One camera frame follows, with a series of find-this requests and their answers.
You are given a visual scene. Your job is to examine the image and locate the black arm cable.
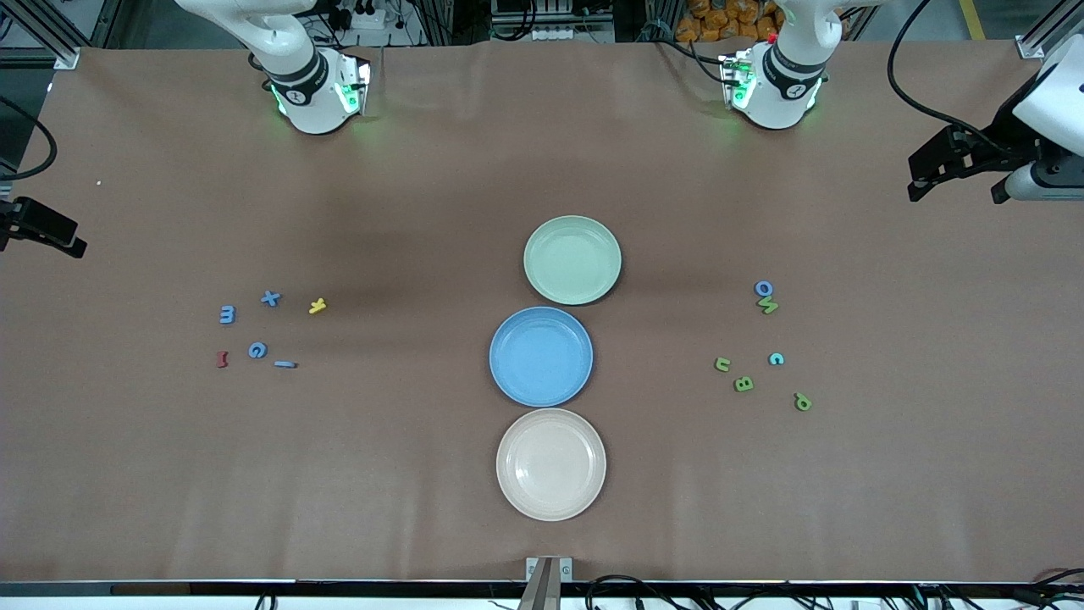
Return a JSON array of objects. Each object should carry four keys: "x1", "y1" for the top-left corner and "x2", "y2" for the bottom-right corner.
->
[
  {"x1": 887, "y1": 0, "x2": 1026, "y2": 158},
  {"x1": 0, "y1": 96, "x2": 58, "y2": 183}
]

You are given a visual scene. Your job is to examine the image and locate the aluminium frame profile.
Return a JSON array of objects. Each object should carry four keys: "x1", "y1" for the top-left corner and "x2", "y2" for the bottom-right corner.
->
[
  {"x1": 1016, "y1": 0, "x2": 1084, "y2": 62},
  {"x1": 0, "y1": 0, "x2": 81, "y2": 70}
]

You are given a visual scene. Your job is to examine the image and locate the blue round plate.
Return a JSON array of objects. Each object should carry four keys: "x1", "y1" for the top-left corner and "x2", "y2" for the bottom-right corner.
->
[{"x1": 489, "y1": 307, "x2": 594, "y2": 408}]

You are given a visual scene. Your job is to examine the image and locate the brown table cover sheet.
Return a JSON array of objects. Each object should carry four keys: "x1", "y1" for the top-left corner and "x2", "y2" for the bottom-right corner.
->
[{"x1": 0, "y1": 42, "x2": 1084, "y2": 584}]

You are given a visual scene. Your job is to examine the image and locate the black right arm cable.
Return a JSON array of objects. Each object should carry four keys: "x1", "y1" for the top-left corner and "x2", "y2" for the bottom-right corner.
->
[{"x1": 0, "y1": 96, "x2": 58, "y2": 183}]

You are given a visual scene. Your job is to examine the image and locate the orange snack bags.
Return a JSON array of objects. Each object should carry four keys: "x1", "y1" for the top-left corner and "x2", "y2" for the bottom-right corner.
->
[{"x1": 675, "y1": 0, "x2": 784, "y2": 43}]

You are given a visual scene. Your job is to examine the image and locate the grey metal camera mount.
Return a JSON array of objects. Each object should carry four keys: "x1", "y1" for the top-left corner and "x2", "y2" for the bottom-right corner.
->
[{"x1": 518, "y1": 556, "x2": 573, "y2": 610}]

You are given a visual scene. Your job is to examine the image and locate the beige round plate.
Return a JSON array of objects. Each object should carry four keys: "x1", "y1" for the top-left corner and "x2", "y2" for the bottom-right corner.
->
[{"x1": 496, "y1": 408, "x2": 607, "y2": 521}]

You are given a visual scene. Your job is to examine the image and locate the white power strip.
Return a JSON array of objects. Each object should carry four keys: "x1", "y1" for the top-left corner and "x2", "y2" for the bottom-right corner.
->
[{"x1": 326, "y1": 0, "x2": 389, "y2": 31}]

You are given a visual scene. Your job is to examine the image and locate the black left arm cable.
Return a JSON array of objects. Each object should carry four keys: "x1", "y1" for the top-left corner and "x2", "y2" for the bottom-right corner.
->
[{"x1": 887, "y1": 0, "x2": 1026, "y2": 158}]

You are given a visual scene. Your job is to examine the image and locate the pale green round plate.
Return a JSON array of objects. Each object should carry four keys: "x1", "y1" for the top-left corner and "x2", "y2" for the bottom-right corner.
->
[{"x1": 523, "y1": 215, "x2": 622, "y2": 306}]

